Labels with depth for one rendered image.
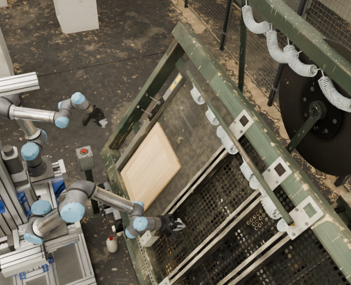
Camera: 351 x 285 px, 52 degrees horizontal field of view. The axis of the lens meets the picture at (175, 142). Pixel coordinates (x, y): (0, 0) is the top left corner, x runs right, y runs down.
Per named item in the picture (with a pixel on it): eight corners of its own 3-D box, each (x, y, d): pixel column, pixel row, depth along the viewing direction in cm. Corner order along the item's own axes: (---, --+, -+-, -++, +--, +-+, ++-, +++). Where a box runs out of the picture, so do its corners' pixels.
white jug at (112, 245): (105, 245, 341) (104, 234, 327) (116, 241, 344) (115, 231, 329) (108, 254, 335) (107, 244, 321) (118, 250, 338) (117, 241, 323)
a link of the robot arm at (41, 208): (56, 208, 236) (52, 197, 226) (51, 227, 227) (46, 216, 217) (38, 207, 235) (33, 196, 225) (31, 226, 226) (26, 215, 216)
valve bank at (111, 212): (94, 194, 311) (90, 178, 293) (110, 190, 315) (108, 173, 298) (109, 245, 281) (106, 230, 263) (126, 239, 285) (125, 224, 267)
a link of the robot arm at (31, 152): (22, 166, 257) (17, 154, 247) (28, 151, 266) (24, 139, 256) (39, 167, 257) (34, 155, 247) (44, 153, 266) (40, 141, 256)
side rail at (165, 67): (117, 144, 314) (105, 142, 307) (187, 40, 263) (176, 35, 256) (118, 149, 311) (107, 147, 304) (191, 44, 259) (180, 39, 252)
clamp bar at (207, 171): (146, 236, 253) (117, 237, 238) (256, 113, 198) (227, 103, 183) (151, 249, 247) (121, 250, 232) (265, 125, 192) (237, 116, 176)
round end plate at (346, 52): (261, 115, 261) (295, 12, 202) (268, 113, 262) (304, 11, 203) (332, 204, 212) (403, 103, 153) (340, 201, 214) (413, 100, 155)
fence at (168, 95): (118, 165, 295) (115, 164, 293) (183, 74, 251) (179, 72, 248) (121, 169, 292) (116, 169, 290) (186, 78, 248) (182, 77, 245)
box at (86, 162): (78, 162, 311) (75, 148, 298) (92, 158, 315) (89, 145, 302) (81, 172, 304) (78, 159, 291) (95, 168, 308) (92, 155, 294)
